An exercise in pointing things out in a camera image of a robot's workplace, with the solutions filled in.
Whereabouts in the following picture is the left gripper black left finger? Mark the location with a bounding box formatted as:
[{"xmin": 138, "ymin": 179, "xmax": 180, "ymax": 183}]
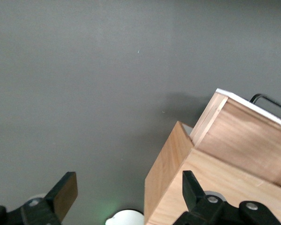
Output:
[{"xmin": 0, "ymin": 171, "xmax": 79, "ymax": 225}]

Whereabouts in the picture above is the black metal drawer handle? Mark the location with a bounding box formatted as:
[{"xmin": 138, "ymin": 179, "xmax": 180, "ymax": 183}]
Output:
[{"xmin": 249, "ymin": 93, "xmax": 281, "ymax": 111}]

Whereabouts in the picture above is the light wooden drawer cabinet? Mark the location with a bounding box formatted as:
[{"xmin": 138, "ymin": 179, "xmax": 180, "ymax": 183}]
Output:
[{"xmin": 144, "ymin": 121, "xmax": 281, "ymax": 225}]

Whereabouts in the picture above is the wooden drawer with white front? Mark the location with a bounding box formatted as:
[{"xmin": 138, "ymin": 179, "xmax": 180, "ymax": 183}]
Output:
[{"xmin": 189, "ymin": 88, "xmax": 281, "ymax": 188}]

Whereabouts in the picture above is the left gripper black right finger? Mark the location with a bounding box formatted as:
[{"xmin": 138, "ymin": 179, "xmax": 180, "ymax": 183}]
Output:
[{"xmin": 182, "ymin": 170, "xmax": 281, "ymax": 225}]

